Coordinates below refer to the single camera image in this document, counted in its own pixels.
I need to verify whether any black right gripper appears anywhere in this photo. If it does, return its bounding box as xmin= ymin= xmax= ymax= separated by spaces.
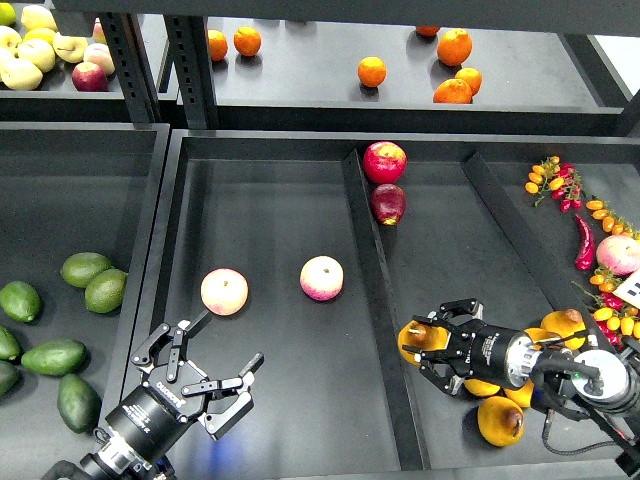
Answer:
xmin=402 ymin=298 xmax=530 ymax=395

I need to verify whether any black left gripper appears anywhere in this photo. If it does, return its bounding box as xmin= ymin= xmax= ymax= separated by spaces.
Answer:
xmin=104 ymin=309 xmax=264 ymax=464

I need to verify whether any dark green avocado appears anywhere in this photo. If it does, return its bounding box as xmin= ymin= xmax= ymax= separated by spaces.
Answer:
xmin=57 ymin=374 xmax=102 ymax=434

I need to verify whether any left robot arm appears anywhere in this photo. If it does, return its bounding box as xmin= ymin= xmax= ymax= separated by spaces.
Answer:
xmin=43 ymin=310 xmax=264 ymax=479

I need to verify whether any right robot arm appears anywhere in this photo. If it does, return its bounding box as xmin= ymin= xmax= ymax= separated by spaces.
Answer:
xmin=397 ymin=299 xmax=639 ymax=479

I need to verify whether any yellow pear bottom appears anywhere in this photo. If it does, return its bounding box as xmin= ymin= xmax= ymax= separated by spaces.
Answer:
xmin=477 ymin=396 xmax=524 ymax=447

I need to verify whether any light green avocado lower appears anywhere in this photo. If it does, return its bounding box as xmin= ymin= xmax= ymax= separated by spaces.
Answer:
xmin=84 ymin=268 xmax=128 ymax=314

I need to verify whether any light green avocado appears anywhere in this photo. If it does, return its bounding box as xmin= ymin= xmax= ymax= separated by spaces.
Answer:
xmin=60 ymin=252 xmax=113 ymax=288
xmin=84 ymin=268 xmax=128 ymax=314

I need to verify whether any green avocado lying flat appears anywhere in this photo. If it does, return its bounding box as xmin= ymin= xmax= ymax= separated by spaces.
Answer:
xmin=21 ymin=338 xmax=88 ymax=376

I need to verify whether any light green avocado upper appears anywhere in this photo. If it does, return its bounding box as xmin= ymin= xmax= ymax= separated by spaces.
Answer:
xmin=60 ymin=252 xmax=113 ymax=288

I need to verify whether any avocado at lower left edge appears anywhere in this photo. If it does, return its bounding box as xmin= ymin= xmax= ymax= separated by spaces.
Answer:
xmin=0 ymin=360 xmax=21 ymax=396

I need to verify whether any avocado at edge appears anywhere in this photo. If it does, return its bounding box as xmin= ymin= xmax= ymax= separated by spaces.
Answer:
xmin=0 ymin=360 xmax=21 ymax=396
xmin=0 ymin=325 xmax=21 ymax=361

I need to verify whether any green avocado far left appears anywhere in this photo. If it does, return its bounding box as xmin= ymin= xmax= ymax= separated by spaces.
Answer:
xmin=1 ymin=281 xmax=42 ymax=323

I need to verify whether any black tray divider centre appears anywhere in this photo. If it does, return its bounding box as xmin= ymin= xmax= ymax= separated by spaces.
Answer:
xmin=341 ymin=150 xmax=427 ymax=471

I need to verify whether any black tray divider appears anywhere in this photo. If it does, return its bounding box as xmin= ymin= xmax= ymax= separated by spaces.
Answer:
xmin=341 ymin=150 xmax=427 ymax=471
xmin=463 ymin=152 xmax=619 ymax=357

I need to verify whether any pink apple left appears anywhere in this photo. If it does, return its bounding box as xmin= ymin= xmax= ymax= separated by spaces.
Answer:
xmin=200 ymin=268 xmax=249 ymax=316

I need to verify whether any pink apple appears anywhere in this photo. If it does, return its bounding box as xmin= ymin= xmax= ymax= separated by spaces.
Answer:
xmin=299 ymin=255 xmax=344 ymax=301
xmin=200 ymin=268 xmax=249 ymax=316

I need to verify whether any black tray divider right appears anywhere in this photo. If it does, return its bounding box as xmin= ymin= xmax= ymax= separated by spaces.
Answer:
xmin=463 ymin=152 xmax=619 ymax=357

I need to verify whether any pink apple centre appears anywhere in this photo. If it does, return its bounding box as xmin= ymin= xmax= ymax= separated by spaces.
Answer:
xmin=299 ymin=255 xmax=344 ymax=301

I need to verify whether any dark red apple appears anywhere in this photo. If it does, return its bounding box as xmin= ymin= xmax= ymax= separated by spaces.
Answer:
xmin=370 ymin=184 xmax=407 ymax=226

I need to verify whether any black middle tray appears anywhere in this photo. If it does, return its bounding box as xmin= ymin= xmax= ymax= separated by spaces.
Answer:
xmin=134 ymin=131 xmax=639 ymax=479

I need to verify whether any black tray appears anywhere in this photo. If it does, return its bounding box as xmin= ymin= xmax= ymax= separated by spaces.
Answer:
xmin=134 ymin=131 xmax=639 ymax=479
xmin=1 ymin=122 xmax=169 ymax=412

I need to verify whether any red chili pepper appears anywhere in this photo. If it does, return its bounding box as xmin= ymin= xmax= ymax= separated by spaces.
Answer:
xmin=574 ymin=214 xmax=595 ymax=271

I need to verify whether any lower cherry tomato bunch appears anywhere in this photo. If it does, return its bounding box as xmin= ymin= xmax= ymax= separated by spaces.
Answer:
xmin=572 ymin=267 xmax=639 ymax=348

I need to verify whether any cherry tomato bunch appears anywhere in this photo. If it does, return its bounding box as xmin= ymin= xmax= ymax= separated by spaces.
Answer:
xmin=524 ymin=156 xmax=583 ymax=212
xmin=572 ymin=267 xmax=639 ymax=348

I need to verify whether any white label card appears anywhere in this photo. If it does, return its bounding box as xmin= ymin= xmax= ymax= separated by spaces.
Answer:
xmin=614 ymin=270 xmax=640 ymax=308

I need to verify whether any bright red apple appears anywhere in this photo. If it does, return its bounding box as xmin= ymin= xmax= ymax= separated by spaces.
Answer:
xmin=363 ymin=141 xmax=408 ymax=184

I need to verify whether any pink apple right edge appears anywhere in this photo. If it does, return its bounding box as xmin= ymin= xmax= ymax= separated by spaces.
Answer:
xmin=596 ymin=235 xmax=639 ymax=276

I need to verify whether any upper cherry tomato bunch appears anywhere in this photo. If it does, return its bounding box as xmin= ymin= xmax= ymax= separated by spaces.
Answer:
xmin=524 ymin=156 xmax=583 ymax=212

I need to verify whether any black left tray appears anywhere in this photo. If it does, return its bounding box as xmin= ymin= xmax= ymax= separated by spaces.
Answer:
xmin=1 ymin=122 xmax=169 ymax=412

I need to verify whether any orange front right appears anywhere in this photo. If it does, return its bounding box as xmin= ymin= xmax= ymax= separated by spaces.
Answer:
xmin=433 ymin=78 xmax=473 ymax=104

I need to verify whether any orange right small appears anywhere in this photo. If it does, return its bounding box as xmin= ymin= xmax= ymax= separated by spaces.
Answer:
xmin=455 ymin=67 xmax=483 ymax=96

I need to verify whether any orange centre shelf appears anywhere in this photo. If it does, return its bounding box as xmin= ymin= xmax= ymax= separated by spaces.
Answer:
xmin=357 ymin=56 xmax=387 ymax=88

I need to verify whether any large orange upper right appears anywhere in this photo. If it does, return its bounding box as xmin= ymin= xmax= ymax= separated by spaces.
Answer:
xmin=437 ymin=28 xmax=473 ymax=67

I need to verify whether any black cable right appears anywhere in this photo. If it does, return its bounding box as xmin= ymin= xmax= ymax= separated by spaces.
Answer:
xmin=542 ymin=409 xmax=621 ymax=457

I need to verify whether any orange cherry tomato string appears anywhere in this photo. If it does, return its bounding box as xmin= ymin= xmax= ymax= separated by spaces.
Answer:
xmin=585 ymin=195 xmax=637 ymax=239

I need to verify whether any right black shelf post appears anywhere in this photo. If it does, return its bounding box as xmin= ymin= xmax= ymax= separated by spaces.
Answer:
xmin=163 ymin=15 xmax=219 ymax=130

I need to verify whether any black shelf post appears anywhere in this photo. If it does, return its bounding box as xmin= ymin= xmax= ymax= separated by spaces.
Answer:
xmin=98 ymin=12 xmax=162 ymax=123
xmin=163 ymin=15 xmax=219 ymax=130

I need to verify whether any left black shelf post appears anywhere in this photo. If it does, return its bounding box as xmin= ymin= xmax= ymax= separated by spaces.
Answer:
xmin=98 ymin=12 xmax=162 ymax=123

